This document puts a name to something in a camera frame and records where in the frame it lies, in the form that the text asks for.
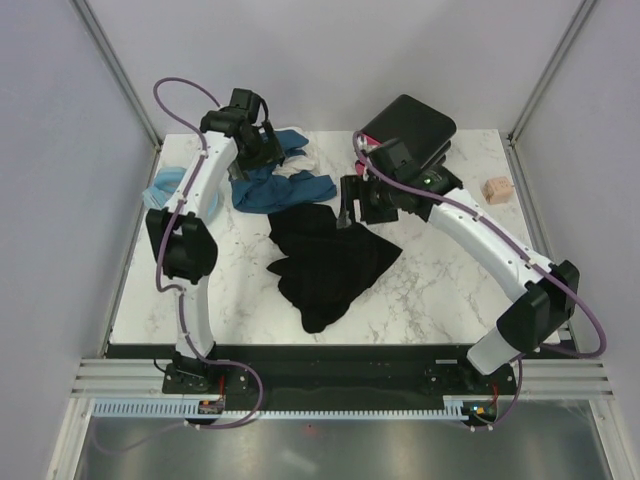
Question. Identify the white slotted cable duct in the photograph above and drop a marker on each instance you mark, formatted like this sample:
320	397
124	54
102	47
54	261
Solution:
449	409

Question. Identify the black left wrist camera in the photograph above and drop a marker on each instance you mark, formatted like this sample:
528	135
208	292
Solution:
248	104

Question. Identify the blue t shirt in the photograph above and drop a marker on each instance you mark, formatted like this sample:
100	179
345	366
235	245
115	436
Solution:
266	193

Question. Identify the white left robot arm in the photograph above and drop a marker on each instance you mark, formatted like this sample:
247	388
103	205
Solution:
183	247

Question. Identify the aluminium frame rail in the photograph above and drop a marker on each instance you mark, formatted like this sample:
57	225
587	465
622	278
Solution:
544	379

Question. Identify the pink foam cube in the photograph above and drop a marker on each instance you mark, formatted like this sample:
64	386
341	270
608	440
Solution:
498	190

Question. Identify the black and pink drawer box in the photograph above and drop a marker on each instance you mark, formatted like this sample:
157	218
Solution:
426	132

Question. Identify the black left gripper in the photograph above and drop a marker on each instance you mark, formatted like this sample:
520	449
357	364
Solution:
271	153

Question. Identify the black t shirt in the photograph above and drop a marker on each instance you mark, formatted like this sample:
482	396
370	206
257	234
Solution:
324	268

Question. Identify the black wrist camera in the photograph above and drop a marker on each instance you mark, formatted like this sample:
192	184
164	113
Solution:
393	159
248	104

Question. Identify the white t shirt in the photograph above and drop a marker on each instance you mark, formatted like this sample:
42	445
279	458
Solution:
296	159

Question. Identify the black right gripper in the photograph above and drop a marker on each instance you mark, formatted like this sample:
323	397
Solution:
354	187

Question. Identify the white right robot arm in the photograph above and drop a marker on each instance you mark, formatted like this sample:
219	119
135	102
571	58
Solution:
539	290

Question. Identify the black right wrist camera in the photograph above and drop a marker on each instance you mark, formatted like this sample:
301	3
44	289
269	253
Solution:
393	159

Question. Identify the light blue ring toy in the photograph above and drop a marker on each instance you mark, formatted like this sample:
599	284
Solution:
166	183

